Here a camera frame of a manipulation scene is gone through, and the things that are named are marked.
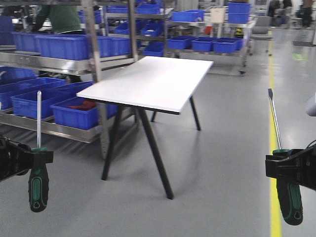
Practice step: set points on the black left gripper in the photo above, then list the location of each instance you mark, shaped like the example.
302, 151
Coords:
18, 159

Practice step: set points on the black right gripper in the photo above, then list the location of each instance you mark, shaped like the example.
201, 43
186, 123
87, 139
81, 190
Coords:
297, 166

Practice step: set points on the cross screwdriver green black handle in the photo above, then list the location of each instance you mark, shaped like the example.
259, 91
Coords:
38, 180

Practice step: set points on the blue bin with red cloth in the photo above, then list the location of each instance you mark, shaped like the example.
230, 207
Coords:
76, 112

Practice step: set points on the steel shelving rack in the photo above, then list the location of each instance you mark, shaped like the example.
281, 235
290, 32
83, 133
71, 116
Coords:
95, 65

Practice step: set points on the person in green shirt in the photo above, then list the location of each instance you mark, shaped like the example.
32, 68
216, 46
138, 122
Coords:
64, 19

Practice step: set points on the white table black legs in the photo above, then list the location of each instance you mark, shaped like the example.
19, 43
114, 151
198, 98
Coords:
158, 84

